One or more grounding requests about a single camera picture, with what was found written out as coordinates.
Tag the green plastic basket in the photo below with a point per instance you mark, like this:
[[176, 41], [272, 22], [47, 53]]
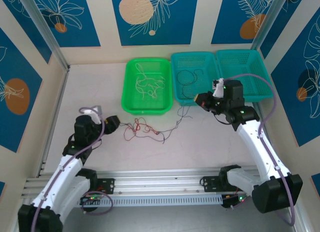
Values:
[[130, 92]]

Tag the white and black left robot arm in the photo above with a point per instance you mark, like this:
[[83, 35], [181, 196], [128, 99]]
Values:
[[67, 168]]

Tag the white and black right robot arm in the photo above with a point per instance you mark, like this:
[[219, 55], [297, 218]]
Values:
[[260, 148]]

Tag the teal plastic basket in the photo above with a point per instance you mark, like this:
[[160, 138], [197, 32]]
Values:
[[212, 67], [250, 64]]

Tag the black controller board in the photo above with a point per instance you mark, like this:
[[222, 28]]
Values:
[[91, 199], [231, 200]]

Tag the grey metal sheet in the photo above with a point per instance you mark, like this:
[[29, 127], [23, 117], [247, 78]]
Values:
[[162, 219]]

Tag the aluminium side rail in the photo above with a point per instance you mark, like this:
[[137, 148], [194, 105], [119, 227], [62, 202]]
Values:
[[53, 112], [265, 133]]

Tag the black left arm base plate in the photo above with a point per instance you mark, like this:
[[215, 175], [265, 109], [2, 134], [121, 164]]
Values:
[[107, 185]]

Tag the blue floral wall panel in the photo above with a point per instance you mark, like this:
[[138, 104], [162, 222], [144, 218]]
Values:
[[175, 29], [15, 67], [225, 17], [295, 104], [295, 17], [72, 7], [25, 29]]

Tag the aluminium mounting rail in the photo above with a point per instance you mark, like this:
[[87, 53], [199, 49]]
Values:
[[155, 179]]

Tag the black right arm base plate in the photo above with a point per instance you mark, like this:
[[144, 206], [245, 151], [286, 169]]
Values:
[[211, 184]]

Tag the aluminium frame post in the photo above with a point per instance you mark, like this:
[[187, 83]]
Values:
[[45, 29], [268, 22]]

